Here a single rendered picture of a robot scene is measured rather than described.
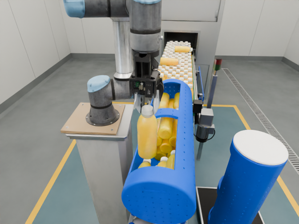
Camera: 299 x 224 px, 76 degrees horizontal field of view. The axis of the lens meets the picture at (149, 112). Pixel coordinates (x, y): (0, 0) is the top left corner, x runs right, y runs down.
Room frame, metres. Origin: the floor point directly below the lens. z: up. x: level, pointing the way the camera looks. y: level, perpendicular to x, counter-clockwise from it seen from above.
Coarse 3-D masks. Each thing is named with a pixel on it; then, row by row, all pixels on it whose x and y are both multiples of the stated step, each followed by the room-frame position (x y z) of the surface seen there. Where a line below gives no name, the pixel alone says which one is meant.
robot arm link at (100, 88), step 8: (96, 80) 0.88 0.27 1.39; (104, 80) 0.87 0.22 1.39; (112, 80) 0.90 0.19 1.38; (88, 88) 0.86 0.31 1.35; (96, 88) 0.84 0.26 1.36; (104, 88) 0.85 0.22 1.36; (112, 88) 0.87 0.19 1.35; (96, 96) 0.84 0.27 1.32; (104, 96) 0.85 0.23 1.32; (112, 96) 0.86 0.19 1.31; (96, 104) 0.84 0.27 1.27; (104, 104) 0.85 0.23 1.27
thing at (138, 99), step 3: (135, 96) 0.52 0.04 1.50; (138, 96) 0.52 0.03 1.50; (141, 96) 0.52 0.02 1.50; (135, 99) 0.49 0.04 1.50; (138, 99) 0.52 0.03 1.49; (141, 99) 0.53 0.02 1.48; (135, 102) 0.49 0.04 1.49; (138, 102) 0.52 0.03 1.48; (135, 105) 0.49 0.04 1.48; (138, 105) 0.52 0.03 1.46; (141, 105) 0.53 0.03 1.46; (138, 108) 0.52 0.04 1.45; (138, 111) 0.52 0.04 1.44
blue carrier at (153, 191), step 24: (192, 120) 0.88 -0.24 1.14; (192, 144) 0.67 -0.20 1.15; (144, 168) 0.47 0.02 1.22; (168, 168) 0.46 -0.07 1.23; (192, 168) 0.52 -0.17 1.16; (144, 192) 0.41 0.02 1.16; (168, 192) 0.40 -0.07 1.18; (192, 192) 0.41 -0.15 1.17; (144, 216) 0.41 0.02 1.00; (168, 216) 0.40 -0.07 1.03
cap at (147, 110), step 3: (144, 105) 0.54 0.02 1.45; (147, 105) 0.54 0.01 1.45; (150, 105) 0.54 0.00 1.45; (141, 108) 0.52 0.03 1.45; (144, 108) 0.52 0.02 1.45; (147, 108) 0.52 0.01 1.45; (150, 108) 0.52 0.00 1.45; (141, 111) 0.52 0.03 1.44; (144, 111) 0.51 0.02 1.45; (147, 111) 0.51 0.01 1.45; (150, 111) 0.51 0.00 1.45; (144, 114) 0.51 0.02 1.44; (147, 114) 0.51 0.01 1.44; (150, 114) 0.51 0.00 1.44
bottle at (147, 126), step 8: (144, 120) 0.50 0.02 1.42; (152, 120) 0.51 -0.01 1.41; (144, 128) 0.49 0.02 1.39; (152, 128) 0.50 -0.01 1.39; (144, 136) 0.49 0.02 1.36; (152, 136) 0.50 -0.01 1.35; (144, 144) 0.49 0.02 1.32; (152, 144) 0.50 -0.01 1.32; (144, 152) 0.49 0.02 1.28; (152, 152) 0.50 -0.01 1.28
